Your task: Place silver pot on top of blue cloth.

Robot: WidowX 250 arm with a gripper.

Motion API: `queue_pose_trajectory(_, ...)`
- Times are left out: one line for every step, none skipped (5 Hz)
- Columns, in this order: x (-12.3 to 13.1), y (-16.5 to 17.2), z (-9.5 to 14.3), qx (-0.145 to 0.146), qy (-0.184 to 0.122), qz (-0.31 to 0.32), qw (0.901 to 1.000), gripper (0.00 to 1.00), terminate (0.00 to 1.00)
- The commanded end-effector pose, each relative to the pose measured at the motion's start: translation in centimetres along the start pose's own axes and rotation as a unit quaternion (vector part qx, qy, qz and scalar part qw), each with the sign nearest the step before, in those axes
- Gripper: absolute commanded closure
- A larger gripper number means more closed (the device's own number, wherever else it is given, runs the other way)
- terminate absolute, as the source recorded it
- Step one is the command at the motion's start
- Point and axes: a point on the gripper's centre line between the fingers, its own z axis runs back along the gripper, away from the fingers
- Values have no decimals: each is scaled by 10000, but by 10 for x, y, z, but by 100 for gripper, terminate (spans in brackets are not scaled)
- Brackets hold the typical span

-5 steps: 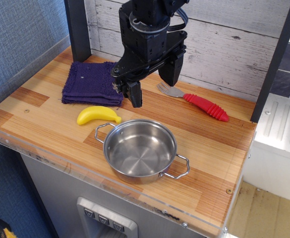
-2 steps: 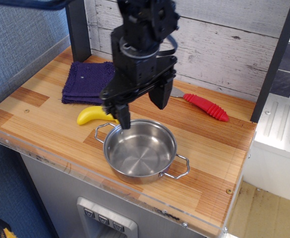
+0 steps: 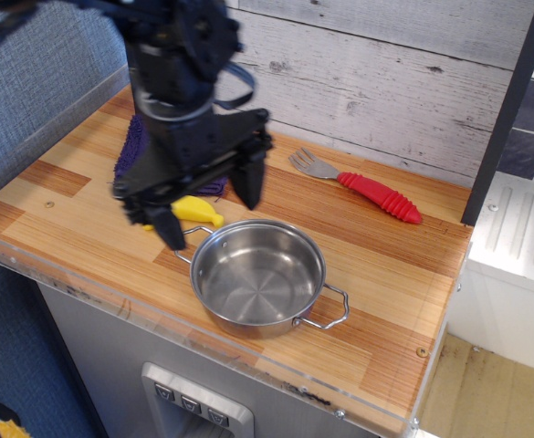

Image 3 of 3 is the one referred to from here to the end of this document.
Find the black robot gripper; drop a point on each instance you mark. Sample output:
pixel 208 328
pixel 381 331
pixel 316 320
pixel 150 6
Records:
pixel 182 157

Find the stainless steel pan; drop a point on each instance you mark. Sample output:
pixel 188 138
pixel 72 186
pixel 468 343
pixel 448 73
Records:
pixel 259 279

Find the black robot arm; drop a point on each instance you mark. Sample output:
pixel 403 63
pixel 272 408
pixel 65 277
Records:
pixel 55 59

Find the purple folded towel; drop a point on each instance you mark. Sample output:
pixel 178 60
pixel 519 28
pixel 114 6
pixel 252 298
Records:
pixel 134 146

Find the yellow toy banana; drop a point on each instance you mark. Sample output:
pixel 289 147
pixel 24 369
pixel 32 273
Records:
pixel 192 209

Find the clear acrylic edge guard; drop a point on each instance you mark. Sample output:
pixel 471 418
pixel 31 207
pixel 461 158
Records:
pixel 109 337

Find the silver dispenser panel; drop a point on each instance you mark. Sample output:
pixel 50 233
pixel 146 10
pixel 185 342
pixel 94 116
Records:
pixel 183 408

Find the yellow object bottom left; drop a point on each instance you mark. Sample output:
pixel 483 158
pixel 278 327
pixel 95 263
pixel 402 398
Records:
pixel 10 429

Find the white ribbed side unit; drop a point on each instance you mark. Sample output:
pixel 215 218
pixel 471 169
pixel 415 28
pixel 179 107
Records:
pixel 502 244

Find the red handled fork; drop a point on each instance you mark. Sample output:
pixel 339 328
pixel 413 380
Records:
pixel 389 200

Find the dark right vertical post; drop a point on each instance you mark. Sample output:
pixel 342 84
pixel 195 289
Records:
pixel 517 88

